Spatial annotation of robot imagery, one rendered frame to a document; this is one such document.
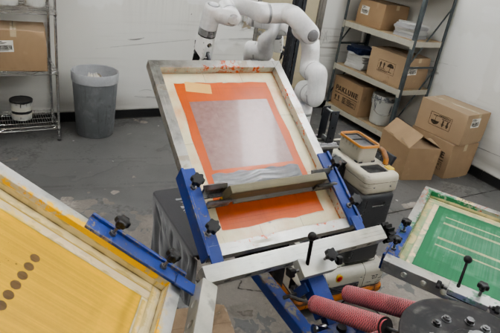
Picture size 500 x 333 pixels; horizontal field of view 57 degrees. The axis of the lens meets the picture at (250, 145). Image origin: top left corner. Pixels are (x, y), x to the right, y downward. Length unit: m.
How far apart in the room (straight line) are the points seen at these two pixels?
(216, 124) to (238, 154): 0.14
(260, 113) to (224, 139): 0.22
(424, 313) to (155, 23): 4.49
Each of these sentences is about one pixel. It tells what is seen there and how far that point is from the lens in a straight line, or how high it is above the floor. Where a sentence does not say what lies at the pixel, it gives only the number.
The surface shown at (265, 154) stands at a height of 1.30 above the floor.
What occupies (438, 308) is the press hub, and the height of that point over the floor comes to 1.31.
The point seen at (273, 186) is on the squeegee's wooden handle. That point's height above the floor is 1.29.
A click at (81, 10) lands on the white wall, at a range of 5.00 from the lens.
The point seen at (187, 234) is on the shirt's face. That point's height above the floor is 0.95.
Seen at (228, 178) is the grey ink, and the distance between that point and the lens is 1.58.
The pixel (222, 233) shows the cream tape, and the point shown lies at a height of 1.15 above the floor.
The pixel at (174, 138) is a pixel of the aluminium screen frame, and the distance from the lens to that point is 1.56.
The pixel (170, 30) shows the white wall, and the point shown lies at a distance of 5.27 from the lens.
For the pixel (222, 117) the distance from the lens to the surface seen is 1.73.
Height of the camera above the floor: 2.00
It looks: 24 degrees down
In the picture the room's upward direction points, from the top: 9 degrees clockwise
